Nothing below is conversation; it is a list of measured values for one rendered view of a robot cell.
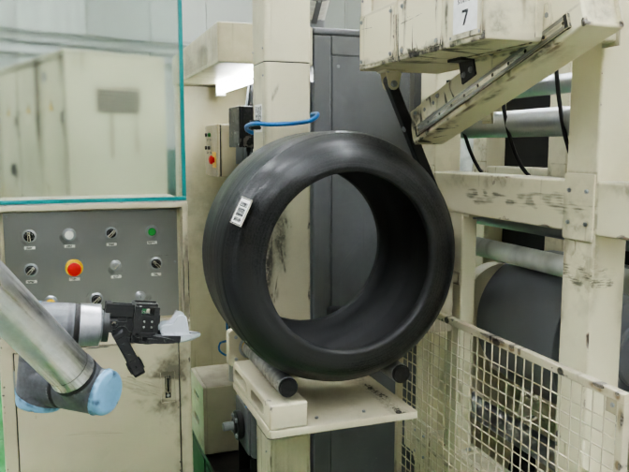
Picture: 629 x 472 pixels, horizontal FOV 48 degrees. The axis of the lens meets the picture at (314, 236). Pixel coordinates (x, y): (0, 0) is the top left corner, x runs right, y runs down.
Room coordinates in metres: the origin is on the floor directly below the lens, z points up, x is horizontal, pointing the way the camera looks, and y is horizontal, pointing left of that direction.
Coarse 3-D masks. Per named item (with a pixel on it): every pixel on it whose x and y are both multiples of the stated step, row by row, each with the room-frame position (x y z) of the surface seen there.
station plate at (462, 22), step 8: (456, 0) 1.47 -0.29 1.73; (464, 0) 1.44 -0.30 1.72; (472, 0) 1.41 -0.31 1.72; (456, 8) 1.47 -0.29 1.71; (464, 8) 1.44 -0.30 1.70; (472, 8) 1.41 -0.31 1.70; (456, 16) 1.47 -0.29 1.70; (464, 16) 1.44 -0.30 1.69; (472, 16) 1.41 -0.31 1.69; (456, 24) 1.47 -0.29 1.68; (464, 24) 1.44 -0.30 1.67; (472, 24) 1.41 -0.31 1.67; (456, 32) 1.47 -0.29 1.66
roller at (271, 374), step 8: (248, 352) 1.75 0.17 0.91; (256, 360) 1.68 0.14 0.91; (264, 368) 1.61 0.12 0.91; (272, 368) 1.58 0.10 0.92; (272, 376) 1.55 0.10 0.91; (280, 376) 1.52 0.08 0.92; (288, 376) 1.51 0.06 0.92; (272, 384) 1.54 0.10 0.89; (280, 384) 1.50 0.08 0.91; (288, 384) 1.50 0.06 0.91; (296, 384) 1.50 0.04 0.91; (280, 392) 1.50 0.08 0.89; (288, 392) 1.50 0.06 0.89
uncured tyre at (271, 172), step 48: (288, 144) 1.53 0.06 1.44; (336, 144) 1.52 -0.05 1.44; (384, 144) 1.58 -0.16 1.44; (240, 192) 1.49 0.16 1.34; (288, 192) 1.47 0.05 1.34; (384, 192) 1.84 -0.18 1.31; (432, 192) 1.59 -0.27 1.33; (240, 240) 1.45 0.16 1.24; (384, 240) 1.85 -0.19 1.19; (432, 240) 1.58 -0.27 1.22; (240, 288) 1.45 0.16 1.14; (384, 288) 1.84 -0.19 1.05; (432, 288) 1.59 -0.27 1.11; (240, 336) 1.50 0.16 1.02; (288, 336) 1.47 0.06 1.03; (336, 336) 1.79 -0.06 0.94; (384, 336) 1.57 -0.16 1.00
